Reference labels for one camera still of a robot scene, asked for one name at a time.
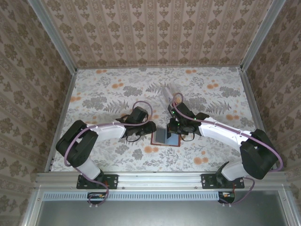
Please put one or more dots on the aluminium front rail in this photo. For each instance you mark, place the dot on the aluminium front rail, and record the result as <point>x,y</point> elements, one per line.
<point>160,180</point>

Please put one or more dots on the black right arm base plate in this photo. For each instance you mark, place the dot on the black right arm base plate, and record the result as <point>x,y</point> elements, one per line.
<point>207,181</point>

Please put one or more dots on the clear acrylic card box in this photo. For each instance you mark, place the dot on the clear acrylic card box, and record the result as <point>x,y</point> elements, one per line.
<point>164,94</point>

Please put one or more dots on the grey metal panel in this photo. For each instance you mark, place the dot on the grey metal panel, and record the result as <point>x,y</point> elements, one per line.
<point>160,214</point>

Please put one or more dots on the aluminium frame post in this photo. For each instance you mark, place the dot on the aluminium frame post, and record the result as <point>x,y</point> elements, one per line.
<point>261,35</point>
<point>54,35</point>

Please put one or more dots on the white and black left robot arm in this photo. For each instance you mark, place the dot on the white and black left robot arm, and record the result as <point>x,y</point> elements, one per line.
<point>105,130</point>

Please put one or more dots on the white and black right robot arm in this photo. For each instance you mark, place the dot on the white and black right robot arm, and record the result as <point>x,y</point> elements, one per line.
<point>218,131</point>

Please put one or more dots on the brown leather card holder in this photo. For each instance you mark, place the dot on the brown leather card holder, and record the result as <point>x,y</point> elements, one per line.
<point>174,141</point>

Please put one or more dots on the single black card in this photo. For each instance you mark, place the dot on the single black card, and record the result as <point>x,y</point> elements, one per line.
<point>161,136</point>

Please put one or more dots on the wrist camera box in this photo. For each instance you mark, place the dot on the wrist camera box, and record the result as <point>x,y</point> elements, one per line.
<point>181,109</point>
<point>139,114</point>

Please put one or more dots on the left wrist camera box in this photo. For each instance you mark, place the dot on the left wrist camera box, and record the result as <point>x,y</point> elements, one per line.
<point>139,114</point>

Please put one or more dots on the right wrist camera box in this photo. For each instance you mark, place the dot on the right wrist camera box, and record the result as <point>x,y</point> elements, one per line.
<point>181,109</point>

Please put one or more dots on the aluminium table side rail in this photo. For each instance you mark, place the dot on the aluminium table side rail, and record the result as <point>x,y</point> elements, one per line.
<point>253,106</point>
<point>62,117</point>

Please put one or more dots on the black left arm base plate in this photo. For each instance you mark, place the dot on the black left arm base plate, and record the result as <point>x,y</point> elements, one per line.
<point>113,181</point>

